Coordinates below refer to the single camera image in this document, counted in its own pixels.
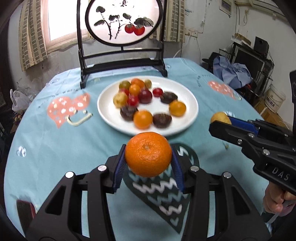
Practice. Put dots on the dark red phone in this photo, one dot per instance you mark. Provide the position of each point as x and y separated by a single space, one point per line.
26 213

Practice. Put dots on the dark flat fruit on plate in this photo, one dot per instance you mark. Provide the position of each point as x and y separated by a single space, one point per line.
161 120

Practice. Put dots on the right checkered curtain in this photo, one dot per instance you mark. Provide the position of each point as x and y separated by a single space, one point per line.
175 21

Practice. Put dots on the white plastic bag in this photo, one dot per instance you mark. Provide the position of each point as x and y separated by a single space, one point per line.
20 102

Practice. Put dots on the dark red plum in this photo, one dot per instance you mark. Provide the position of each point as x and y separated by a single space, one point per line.
145 96

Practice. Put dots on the blue clothes pile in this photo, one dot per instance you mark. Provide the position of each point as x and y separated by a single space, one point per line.
235 75

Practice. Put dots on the smooth orange persimmon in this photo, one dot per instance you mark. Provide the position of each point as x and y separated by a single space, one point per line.
134 90

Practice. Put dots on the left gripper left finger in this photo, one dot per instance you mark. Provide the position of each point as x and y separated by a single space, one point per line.
103 180

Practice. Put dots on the checkered curtain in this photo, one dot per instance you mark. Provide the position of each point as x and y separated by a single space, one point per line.
31 41
175 21

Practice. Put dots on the wall power socket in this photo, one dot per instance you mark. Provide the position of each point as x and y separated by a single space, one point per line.
191 33

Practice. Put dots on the yellow-brown small round fruit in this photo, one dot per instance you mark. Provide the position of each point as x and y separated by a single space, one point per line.
148 84

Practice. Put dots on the black framed round painted screen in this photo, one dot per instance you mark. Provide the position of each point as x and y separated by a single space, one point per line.
127 27

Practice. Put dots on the orange persimmon left on plate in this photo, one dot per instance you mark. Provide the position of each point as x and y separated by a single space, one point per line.
142 119

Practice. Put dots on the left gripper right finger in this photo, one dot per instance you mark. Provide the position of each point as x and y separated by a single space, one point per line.
193 180

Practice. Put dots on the red tomato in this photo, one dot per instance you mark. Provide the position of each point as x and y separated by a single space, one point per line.
157 92
133 101

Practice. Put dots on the yellow-green fruit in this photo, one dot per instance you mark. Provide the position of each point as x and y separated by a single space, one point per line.
221 117

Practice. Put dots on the large dark wrinkled fruit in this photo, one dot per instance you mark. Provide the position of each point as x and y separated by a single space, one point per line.
168 97

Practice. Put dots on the dark fruit behind left persimmon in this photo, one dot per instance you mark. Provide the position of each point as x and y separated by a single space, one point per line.
127 112

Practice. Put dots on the left checkered curtain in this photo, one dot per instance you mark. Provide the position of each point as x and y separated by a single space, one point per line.
31 41

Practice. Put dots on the red tomato edge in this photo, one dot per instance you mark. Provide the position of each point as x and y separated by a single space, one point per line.
126 91

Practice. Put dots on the yellow spotted fruit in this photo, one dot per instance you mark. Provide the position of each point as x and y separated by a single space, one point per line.
120 99

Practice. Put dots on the light blue patterned tablecloth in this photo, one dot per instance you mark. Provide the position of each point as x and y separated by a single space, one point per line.
41 153

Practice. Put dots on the black metal shelf rack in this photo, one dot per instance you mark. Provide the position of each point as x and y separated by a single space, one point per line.
256 61

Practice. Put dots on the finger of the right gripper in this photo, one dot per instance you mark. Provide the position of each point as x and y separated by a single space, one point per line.
232 134
245 125

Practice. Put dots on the orange persimmon on plate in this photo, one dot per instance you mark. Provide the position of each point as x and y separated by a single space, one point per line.
142 119
177 108

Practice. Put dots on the person's right hand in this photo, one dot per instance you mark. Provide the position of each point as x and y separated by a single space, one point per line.
274 198

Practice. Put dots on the orange persimmon right on plate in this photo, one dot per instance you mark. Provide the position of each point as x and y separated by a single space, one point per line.
177 108

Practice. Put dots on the white plastic bucket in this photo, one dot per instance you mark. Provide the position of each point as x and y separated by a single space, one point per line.
274 99

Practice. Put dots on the green-brown plum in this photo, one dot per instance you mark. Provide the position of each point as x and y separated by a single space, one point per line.
124 84

